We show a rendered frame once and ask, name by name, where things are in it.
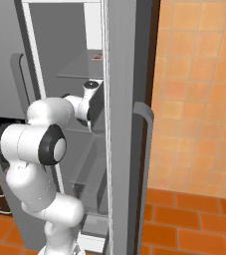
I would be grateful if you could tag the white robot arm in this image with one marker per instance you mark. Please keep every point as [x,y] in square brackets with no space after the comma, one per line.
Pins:
[38,113]

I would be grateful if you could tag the small red item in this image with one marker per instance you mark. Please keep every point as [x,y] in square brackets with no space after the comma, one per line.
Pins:
[97,57]

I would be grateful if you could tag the grey fridge door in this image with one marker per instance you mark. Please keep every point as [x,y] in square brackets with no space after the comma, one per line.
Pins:
[1,50]
[119,99]

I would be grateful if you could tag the clear fridge drawer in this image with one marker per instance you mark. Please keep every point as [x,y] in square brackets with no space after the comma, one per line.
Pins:
[91,186]

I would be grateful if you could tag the glass fridge shelf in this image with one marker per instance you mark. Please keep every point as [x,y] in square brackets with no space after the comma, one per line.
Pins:
[81,68]

